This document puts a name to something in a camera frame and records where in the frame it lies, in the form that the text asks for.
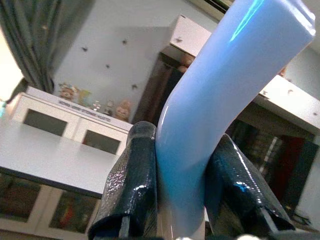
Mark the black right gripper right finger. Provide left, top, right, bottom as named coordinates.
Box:
left=204, top=133, right=296, bottom=240

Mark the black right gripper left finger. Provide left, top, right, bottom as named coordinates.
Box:
left=87, top=121, right=159, bottom=240

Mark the blue plastic handle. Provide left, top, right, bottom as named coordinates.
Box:
left=154, top=0, right=316, bottom=237

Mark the dark shelf with books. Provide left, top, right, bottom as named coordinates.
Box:
left=224, top=119, right=320, bottom=216

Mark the pink doll figurine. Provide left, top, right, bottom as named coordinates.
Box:
left=114, top=98, right=132, bottom=123

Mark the white table with dark edge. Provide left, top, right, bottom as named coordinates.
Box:
left=0, top=119, right=131, bottom=200

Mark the yellow green figurine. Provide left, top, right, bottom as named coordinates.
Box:
left=78, top=89, right=93, bottom=106

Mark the dark tall bookcase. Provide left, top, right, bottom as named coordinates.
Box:
left=133, top=48, right=196, bottom=126

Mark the low white glass-door cabinet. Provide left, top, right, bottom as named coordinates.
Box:
left=0, top=172, right=102, bottom=237

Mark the colourful figurine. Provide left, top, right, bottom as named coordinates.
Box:
left=58, top=82, right=79, bottom=101

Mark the grey curtain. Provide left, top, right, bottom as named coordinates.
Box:
left=0, top=0, right=97, bottom=93

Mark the air conditioner unit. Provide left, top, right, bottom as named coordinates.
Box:
left=197, top=0, right=236, bottom=15

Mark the white wall cabinet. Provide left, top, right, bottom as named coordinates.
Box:
left=169, top=14, right=212, bottom=58

